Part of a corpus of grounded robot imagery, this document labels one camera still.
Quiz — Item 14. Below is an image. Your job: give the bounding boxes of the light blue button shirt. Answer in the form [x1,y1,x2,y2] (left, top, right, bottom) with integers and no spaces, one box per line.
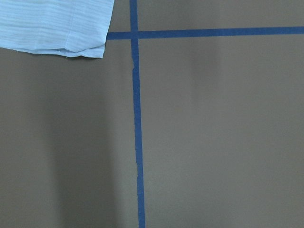
[0,0,114,58]

